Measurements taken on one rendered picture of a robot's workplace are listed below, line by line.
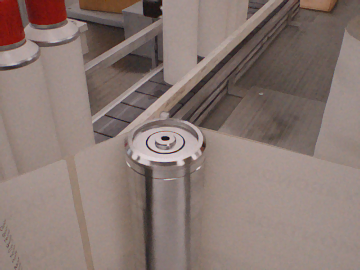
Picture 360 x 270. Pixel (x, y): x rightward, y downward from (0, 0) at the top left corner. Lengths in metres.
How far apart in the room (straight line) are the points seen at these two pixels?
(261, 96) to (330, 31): 0.46
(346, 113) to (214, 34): 0.38
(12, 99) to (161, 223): 0.20
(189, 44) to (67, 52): 0.25
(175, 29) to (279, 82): 0.27
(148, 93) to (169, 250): 0.42
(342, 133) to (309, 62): 0.51
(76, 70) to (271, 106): 0.30
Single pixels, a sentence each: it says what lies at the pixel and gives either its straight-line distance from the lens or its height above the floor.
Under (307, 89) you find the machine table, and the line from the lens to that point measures 0.76.
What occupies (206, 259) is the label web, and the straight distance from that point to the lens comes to 0.26.
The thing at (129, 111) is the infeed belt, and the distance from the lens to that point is 0.56.
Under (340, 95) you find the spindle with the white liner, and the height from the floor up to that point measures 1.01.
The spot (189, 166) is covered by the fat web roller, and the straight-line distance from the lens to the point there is 0.17.
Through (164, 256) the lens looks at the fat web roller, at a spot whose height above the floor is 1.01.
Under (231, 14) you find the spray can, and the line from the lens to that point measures 0.74.
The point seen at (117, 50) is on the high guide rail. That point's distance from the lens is 0.54.
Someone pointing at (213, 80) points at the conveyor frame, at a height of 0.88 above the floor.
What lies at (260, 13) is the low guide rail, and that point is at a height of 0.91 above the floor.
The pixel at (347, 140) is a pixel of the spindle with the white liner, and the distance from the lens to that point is 0.36.
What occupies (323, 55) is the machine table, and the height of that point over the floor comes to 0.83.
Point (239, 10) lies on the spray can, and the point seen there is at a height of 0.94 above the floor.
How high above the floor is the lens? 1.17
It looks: 35 degrees down
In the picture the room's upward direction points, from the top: straight up
